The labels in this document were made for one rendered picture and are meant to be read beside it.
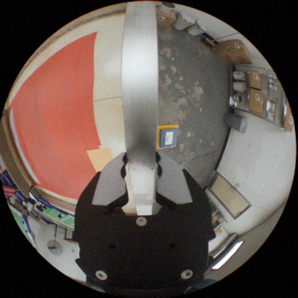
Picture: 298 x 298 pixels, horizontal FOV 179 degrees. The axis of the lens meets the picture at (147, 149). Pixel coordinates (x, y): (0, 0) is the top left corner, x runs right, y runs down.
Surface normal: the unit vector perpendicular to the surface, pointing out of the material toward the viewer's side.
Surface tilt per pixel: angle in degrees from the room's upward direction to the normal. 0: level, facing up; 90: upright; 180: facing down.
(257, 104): 89
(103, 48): 15
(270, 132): 90
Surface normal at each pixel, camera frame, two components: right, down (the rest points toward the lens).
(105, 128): 0.05, 0.49
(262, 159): -0.95, 0.15
